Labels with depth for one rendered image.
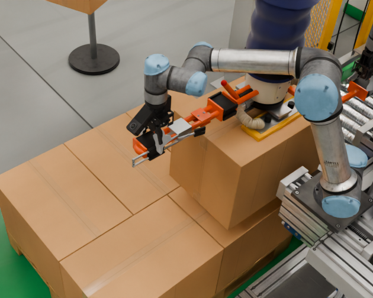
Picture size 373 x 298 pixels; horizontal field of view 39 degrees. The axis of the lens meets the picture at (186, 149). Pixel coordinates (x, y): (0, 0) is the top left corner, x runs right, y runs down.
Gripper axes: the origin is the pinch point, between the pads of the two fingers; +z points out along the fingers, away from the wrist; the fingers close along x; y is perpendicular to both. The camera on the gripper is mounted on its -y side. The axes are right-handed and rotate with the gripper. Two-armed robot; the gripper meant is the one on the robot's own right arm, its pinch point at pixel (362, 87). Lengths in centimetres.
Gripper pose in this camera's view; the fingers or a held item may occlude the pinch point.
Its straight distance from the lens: 228.0
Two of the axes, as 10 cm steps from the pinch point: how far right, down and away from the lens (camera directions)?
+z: -0.6, 7.1, 7.0
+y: -7.5, 4.3, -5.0
